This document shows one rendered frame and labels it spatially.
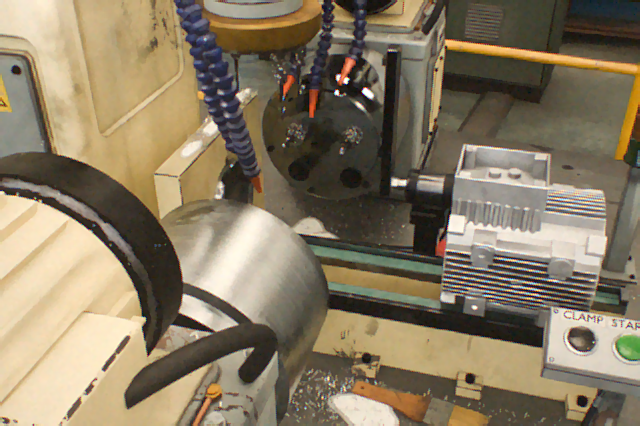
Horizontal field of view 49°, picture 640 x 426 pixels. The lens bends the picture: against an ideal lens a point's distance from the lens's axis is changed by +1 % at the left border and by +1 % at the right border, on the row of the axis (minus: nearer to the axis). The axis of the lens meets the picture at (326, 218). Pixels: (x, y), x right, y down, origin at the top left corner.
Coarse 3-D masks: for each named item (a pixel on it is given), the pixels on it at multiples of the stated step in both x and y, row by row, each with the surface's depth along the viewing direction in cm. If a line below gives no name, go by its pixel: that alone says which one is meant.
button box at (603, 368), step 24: (552, 312) 80; (576, 312) 79; (552, 336) 78; (600, 336) 77; (552, 360) 77; (576, 360) 76; (600, 360) 76; (624, 360) 76; (600, 384) 78; (624, 384) 76
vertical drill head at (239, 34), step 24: (216, 0) 88; (240, 0) 87; (264, 0) 87; (288, 0) 88; (312, 0) 95; (216, 24) 86; (240, 24) 86; (264, 24) 86; (288, 24) 87; (312, 24) 90; (240, 48) 87; (264, 48) 87; (288, 48) 89; (288, 72) 92
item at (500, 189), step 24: (480, 168) 100; (504, 168) 100; (528, 168) 99; (456, 192) 94; (480, 192) 93; (504, 192) 92; (528, 192) 91; (480, 216) 95; (504, 216) 93; (528, 216) 92
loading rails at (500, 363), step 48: (336, 240) 118; (336, 288) 109; (384, 288) 116; (432, 288) 113; (624, 288) 107; (336, 336) 110; (384, 336) 108; (432, 336) 105; (480, 336) 103; (528, 336) 100; (480, 384) 105; (528, 384) 105; (576, 384) 102
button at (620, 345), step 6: (624, 336) 76; (630, 336) 76; (636, 336) 76; (618, 342) 76; (624, 342) 76; (630, 342) 76; (636, 342) 76; (618, 348) 76; (624, 348) 76; (630, 348) 76; (636, 348) 75; (624, 354) 75; (630, 354) 75; (636, 354) 75; (630, 360) 75; (636, 360) 75
